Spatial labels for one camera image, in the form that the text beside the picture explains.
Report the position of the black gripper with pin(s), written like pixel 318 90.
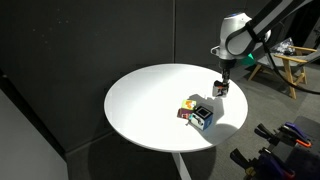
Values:
pixel 225 74

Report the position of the black and white printed cube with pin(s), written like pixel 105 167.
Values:
pixel 220 92

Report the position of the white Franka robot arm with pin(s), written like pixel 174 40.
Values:
pixel 238 33

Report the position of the blue and white printed cube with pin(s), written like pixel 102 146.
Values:
pixel 201 118

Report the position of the orange yellow maroon printed cube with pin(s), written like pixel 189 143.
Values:
pixel 187 108

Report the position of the wooden armchair with grey cushion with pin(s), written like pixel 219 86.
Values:
pixel 290 63

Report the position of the shiny crumpled plastic bag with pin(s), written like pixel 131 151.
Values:
pixel 283 46

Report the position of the purple clamp with orange tip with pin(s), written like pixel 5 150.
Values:
pixel 295 133
pixel 271 163

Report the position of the white table pedestal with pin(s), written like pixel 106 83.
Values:
pixel 181 166

